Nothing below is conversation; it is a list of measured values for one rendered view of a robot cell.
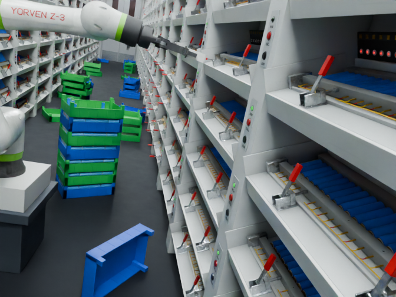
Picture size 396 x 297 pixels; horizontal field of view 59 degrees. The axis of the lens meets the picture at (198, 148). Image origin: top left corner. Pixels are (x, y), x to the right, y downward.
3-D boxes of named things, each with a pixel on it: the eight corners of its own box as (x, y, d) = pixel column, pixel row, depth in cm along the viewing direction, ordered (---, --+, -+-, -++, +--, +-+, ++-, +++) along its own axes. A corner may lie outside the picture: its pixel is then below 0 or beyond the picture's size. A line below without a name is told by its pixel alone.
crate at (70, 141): (67, 145, 188) (68, 131, 186) (58, 134, 204) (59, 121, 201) (120, 145, 205) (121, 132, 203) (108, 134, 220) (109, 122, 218)
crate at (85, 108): (69, 117, 183) (71, 102, 181) (60, 107, 199) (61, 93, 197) (123, 119, 200) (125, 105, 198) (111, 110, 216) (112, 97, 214)
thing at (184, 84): (192, 115, 157) (187, 85, 152) (175, 92, 213) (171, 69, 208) (235, 106, 159) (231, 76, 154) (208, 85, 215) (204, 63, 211)
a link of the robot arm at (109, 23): (74, 26, 108) (84, -9, 107) (78, 32, 120) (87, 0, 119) (118, 42, 112) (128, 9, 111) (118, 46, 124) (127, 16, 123)
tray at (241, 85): (253, 104, 86) (248, 65, 83) (204, 73, 142) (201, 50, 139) (329, 88, 88) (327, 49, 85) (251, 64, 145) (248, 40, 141)
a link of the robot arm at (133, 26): (128, 11, 111) (128, 12, 119) (117, 47, 114) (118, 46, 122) (146, 18, 113) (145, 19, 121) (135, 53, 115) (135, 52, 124)
